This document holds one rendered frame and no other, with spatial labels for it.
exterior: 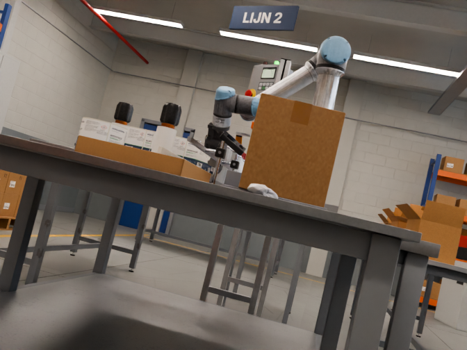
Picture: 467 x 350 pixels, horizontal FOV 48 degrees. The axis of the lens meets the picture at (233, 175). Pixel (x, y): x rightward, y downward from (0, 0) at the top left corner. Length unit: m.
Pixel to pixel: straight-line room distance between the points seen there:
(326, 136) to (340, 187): 8.38
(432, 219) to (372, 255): 2.55
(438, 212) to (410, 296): 2.10
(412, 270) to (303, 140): 0.49
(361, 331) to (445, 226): 2.60
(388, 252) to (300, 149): 0.45
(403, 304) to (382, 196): 8.40
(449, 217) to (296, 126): 2.36
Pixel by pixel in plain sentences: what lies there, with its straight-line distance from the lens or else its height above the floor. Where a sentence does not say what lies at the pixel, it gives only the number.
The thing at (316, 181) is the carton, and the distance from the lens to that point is 1.46.
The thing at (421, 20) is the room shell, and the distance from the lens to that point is 6.88.
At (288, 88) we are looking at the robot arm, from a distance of 2.21.
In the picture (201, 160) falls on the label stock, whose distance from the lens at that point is 2.53.
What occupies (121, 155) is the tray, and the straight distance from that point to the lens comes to 1.23.
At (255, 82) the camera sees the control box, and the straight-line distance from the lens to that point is 2.48.
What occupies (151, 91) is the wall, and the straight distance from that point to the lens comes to 10.84.
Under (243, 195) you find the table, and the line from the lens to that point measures 1.12.
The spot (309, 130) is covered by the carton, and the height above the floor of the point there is 1.05.
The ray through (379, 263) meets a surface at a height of 0.75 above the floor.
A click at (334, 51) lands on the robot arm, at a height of 1.47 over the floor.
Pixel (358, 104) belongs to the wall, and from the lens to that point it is 10.11.
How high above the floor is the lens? 0.78
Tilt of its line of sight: 4 degrees up
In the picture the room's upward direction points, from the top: 14 degrees clockwise
